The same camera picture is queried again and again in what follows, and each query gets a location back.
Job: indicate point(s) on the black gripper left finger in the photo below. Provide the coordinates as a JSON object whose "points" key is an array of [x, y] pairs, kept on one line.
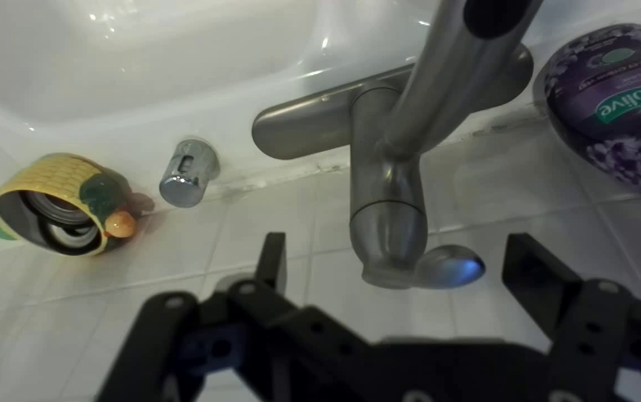
{"points": [[251, 329]]}

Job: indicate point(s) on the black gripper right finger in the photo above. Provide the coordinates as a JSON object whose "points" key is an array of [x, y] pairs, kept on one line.
{"points": [[593, 324]]}

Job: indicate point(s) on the brushed steel kitchen faucet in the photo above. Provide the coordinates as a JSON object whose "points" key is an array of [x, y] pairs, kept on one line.
{"points": [[471, 60]]}

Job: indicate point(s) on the yellow green sponge holder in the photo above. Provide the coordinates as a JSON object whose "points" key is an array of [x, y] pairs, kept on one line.
{"points": [[70, 207]]}

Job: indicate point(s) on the purple floral soap bottle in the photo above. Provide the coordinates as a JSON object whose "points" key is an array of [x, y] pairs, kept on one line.
{"points": [[590, 91]]}

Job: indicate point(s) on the white double basin sink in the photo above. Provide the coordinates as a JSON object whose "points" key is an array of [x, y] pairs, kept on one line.
{"points": [[119, 81]]}

